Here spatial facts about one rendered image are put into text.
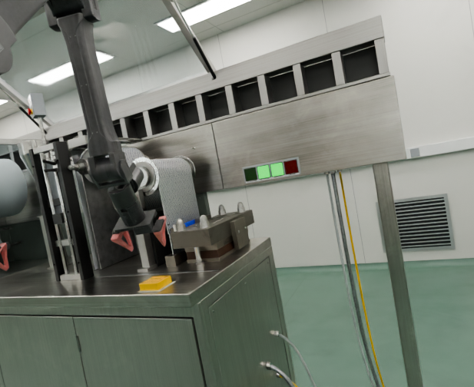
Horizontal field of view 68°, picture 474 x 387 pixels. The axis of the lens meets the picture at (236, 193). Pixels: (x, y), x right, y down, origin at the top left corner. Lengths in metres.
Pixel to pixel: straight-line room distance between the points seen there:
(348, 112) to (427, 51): 2.46
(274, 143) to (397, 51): 2.52
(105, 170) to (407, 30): 3.36
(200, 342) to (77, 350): 0.52
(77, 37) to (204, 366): 0.90
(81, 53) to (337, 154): 0.94
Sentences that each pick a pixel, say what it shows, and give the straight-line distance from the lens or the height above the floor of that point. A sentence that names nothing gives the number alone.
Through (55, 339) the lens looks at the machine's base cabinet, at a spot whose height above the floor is 0.73.
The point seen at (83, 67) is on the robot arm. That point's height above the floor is 1.49.
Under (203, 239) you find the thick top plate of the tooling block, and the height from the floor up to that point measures 1.00.
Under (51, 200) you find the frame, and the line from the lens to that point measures 1.57.
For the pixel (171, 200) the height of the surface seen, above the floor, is 1.14.
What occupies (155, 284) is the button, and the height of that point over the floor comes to 0.92.
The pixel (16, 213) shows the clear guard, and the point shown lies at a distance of 2.19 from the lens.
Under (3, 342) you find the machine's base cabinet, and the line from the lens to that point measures 1.78.
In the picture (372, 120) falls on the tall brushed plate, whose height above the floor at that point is 1.30.
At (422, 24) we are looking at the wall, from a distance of 3.87.
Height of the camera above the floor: 1.19
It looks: 3 degrees down
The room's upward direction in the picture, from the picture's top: 10 degrees counter-clockwise
